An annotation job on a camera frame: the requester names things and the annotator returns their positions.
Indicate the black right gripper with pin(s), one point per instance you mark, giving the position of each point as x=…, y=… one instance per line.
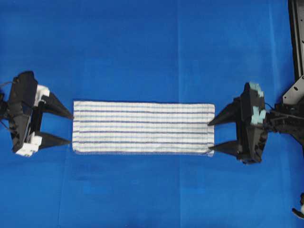
x=249, y=113

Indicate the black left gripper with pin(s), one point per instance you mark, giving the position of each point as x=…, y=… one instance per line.
x=25, y=95

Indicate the blue striped white towel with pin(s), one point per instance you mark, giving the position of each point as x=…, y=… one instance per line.
x=102, y=127

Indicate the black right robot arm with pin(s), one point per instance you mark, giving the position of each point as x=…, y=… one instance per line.
x=287, y=119

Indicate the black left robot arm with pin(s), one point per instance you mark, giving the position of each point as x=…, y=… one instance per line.
x=37, y=115

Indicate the blue table cloth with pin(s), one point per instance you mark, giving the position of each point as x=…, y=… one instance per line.
x=168, y=51

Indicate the black table frame rail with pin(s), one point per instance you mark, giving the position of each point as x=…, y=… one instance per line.
x=296, y=19

